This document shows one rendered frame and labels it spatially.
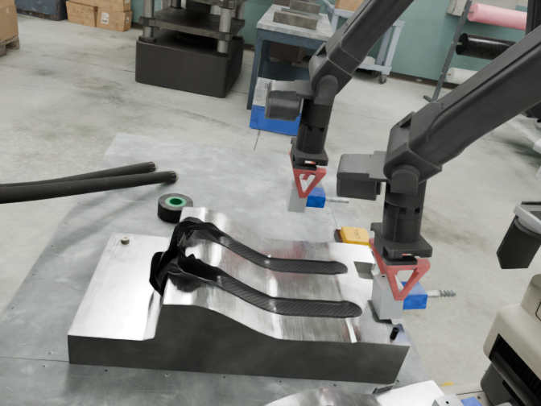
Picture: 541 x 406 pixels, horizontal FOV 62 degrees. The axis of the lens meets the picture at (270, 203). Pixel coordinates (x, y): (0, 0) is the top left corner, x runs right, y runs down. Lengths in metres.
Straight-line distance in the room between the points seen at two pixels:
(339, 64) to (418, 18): 6.51
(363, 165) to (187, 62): 4.08
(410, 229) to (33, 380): 0.57
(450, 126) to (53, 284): 0.69
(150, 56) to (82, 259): 3.94
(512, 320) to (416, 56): 6.50
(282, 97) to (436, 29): 6.60
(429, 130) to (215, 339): 0.41
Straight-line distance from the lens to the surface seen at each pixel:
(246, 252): 0.81
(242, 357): 0.71
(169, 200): 1.06
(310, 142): 0.87
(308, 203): 0.94
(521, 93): 0.52
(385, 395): 0.71
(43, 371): 0.75
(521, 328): 1.07
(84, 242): 0.98
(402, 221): 0.68
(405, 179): 0.60
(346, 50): 0.80
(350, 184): 0.67
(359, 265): 0.88
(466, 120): 0.55
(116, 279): 0.79
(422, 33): 7.35
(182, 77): 4.72
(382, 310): 0.74
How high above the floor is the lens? 1.37
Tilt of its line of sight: 29 degrees down
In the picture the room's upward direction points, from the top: 11 degrees clockwise
